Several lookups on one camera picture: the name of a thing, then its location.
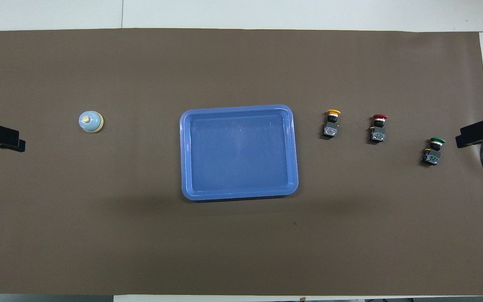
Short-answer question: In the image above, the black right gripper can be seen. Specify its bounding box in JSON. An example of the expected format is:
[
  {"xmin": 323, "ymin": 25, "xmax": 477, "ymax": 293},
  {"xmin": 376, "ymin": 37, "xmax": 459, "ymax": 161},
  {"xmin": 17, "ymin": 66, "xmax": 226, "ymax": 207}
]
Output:
[{"xmin": 455, "ymin": 118, "xmax": 483, "ymax": 148}]

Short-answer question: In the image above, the green push button switch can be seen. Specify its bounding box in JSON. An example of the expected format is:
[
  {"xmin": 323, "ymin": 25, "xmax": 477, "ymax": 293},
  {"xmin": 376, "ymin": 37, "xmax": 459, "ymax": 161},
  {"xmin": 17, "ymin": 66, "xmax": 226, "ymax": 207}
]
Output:
[{"xmin": 421, "ymin": 137, "xmax": 446, "ymax": 166}]

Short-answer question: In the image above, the red push button switch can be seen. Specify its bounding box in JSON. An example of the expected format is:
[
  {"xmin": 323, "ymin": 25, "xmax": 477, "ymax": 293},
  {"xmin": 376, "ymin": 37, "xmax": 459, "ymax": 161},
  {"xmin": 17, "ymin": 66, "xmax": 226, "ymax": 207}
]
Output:
[{"xmin": 369, "ymin": 114, "xmax": 388, "ymax": 143}]

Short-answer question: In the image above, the light blue service bell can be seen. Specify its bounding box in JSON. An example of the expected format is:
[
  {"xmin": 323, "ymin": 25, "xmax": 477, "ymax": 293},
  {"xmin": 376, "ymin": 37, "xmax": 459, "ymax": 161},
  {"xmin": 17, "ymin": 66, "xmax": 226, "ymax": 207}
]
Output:
[{"xmin": 78, "ymin": 110, "xmax": 104, "ymax": 133}]

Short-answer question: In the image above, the yellow push button switch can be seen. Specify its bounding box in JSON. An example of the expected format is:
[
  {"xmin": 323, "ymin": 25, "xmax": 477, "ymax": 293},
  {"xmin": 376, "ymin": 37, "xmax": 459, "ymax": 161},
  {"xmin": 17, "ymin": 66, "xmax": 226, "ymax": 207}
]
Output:
[{"xmin": 322, "ymin": 109, "xmax": 342, "ymax": 139}]

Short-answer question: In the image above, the blue plastic tray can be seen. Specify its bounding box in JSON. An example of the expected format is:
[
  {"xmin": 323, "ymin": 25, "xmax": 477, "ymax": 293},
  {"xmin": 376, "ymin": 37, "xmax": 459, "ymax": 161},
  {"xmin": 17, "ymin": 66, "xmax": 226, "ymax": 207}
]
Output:
[{"xmin": 179, "ymin": 104, "xmax": 299, "ymax": 201}]

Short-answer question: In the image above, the brown table mat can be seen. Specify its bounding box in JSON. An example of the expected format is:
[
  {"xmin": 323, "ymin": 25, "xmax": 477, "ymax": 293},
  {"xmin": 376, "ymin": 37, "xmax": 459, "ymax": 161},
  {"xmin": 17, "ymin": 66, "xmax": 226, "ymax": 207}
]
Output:
[{"xmin": 0, "ymin": 28, "xmax": 483, "ymax": 296}]

